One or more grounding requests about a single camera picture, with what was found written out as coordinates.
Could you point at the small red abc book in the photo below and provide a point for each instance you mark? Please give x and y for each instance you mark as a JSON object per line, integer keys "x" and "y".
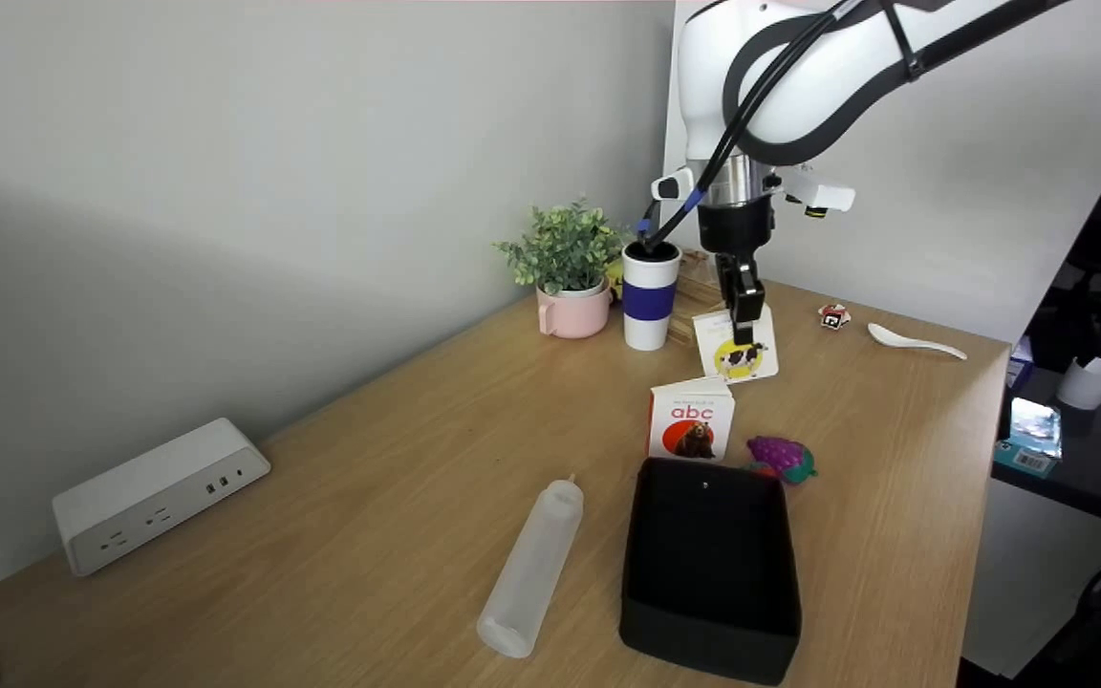
{"x": 694, "y": 421}

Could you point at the green plant in pink mug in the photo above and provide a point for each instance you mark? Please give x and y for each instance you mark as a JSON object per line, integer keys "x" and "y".
{"x": 569, "y": 254}

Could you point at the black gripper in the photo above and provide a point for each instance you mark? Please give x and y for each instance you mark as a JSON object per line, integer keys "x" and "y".
{"x": 736, "y": 232}

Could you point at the white plastic spoon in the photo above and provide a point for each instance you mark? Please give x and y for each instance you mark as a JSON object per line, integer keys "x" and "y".
{"x": 906, "y": 343}

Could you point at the wooden slat crate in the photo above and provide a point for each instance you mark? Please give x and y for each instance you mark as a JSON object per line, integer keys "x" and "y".
{"x": 696, "y": 290}

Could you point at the small red white packet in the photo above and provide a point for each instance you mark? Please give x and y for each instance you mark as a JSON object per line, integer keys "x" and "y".
{"x": 836, "y": 318}

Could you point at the purple toy grapes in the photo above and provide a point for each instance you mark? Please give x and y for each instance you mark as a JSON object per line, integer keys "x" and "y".
{"x": 780, "y": 457}

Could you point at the white power strip box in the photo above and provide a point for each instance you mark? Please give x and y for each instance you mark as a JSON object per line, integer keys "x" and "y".
{"x": 156, "y": 497}

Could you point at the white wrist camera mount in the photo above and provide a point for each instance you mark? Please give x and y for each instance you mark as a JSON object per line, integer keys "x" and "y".
{"x": 821, "y": 195}

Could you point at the white cup purple sleeve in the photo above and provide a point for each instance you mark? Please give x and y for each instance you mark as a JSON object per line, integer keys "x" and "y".
{"x": 653, "y": 300}

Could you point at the translucent squeeze bottle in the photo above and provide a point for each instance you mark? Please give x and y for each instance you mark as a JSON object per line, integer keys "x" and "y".
{"x": 533, "y": 569}

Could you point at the black plastic box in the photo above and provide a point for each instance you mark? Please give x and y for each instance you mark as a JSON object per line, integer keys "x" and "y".
{"x": 708, "y": 575}

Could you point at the white paper cup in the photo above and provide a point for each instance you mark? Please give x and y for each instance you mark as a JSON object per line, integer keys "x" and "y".
{"x": 1091, "y": 384}

